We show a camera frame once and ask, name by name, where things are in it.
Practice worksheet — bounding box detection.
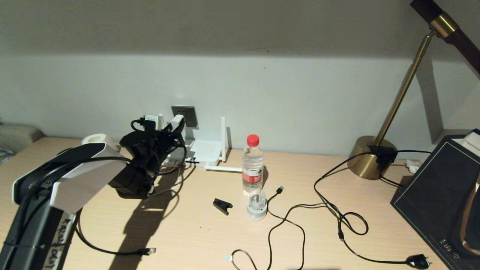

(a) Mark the thin black USB cable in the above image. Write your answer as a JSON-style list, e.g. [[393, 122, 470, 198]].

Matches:
[[225, 186, 306, 270]]

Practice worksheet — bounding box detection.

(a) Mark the clear bottle with red cap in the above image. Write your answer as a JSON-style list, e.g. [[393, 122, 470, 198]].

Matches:
[[242, 134, 264, 195]]

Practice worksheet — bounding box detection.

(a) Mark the grey wall socket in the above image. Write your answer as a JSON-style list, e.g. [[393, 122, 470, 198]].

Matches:
[[171, 106, 198, 129]]

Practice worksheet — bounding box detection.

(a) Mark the black ethernet cable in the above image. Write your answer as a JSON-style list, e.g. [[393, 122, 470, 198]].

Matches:
[[75, 210, 156, 256]]

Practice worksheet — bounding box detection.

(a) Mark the brass desk lamp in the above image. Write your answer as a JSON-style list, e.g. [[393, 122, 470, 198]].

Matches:
[[347, 0, 480, 180]]

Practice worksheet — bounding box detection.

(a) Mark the white power adapter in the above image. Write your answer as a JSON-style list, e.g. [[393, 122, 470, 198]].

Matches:
[[171, 114, 185, 134]]

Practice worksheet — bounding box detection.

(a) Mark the white router with antennas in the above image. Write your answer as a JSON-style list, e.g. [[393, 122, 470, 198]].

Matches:
[[159, 114, 243, 173]]

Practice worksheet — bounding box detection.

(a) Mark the white toilet paper roll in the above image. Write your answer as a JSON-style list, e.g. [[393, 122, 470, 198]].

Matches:
[[82, 133, 113, 149]]

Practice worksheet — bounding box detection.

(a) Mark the small white round device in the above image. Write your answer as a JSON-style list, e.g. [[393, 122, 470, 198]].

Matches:
[[246, 189, 268, 221]]

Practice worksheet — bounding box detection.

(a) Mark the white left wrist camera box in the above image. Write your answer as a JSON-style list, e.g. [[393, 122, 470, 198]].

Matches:
[[144, 115, 160, 132]]

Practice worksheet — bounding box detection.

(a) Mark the grey pillow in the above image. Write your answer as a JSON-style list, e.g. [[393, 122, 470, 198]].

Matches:
[[0, 123, 44, 152]]

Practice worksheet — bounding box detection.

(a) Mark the brown leather bag handle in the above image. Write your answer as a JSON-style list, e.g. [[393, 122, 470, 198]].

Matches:
[[458, 180, 480, 255]]

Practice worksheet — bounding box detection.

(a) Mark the white tissue box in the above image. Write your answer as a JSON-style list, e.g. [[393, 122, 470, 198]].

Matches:
[[450, 131, 480, 158]]

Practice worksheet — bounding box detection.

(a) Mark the small black plastic clip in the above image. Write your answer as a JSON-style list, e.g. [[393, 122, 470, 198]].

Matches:
[[213, 198, 233, 215]]

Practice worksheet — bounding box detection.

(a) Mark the large black flat box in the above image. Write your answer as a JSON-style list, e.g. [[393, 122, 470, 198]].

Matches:
[[390, 129, 480, 270]]

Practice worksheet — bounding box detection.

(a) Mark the black lamp power cord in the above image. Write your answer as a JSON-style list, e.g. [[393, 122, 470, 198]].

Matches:
[[314, 145, 432, 270]]

